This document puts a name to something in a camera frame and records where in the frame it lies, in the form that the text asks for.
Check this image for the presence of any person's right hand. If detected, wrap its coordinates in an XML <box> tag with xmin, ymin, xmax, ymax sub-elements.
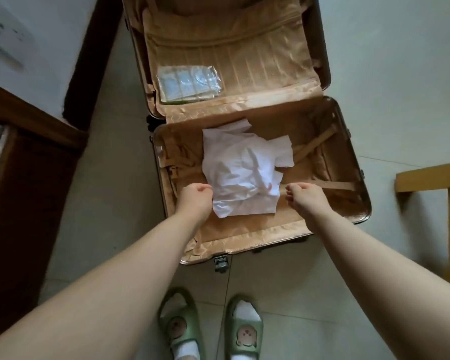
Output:
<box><xmin>284</xmin><ymin>182</ymin><xmax>331</xmax><ymax>222</ymax></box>

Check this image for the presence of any person's left hand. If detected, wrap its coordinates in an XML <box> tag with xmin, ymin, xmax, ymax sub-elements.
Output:
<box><xmin>174</xmin><ymin>183</ymin><xmax>214</xmax><ymax>226</ymax></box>

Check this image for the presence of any white long-sleeve shirt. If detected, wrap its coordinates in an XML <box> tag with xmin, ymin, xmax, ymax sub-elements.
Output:
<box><xmin>201</xmin><ymin>117</ymin><xmax>295</xmax><ymax>220</ymax></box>

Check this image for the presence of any gold hard-shell suitcase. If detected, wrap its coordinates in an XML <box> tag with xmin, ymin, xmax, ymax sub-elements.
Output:
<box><xmin>120</xmin><ymin>0</ymin><xmax>373</xmax><ymax>274</ymax></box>

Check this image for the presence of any person's right forearm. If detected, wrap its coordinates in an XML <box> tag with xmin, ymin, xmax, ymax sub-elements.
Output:
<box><xmin>303</xmin><ymin>209</ymin><xmax>450</xmax><ymax>360</ymax></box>

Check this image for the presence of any person's left forearm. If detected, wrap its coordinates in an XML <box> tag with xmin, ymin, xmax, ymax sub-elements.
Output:
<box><xmin>0</xmin><ymin>213</ymin><xmax>211</xmax><ymax>360</ymax></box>

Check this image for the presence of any clear plastic packet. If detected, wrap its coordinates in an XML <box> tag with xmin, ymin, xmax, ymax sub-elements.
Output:
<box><xmin>156</xmin><ymin>64</ymin><xmax>225</xmax><ymax>106</ymax></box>

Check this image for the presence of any green slipper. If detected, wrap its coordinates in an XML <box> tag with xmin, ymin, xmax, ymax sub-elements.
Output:
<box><xmin>157</xmin><ymin>286</ymin><xmax>206</xmax><ymax>360</ymax></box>
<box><xmin>223</xmin><ymin>294</ymin><xmax>264</xmax><ymax>360</ymax></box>

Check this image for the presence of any white wall socket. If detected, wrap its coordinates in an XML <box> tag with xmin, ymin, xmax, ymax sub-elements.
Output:
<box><xmin>0</xmin><ymin>7</ymin><xmax>37</xmax><ymax>72</ymax></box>

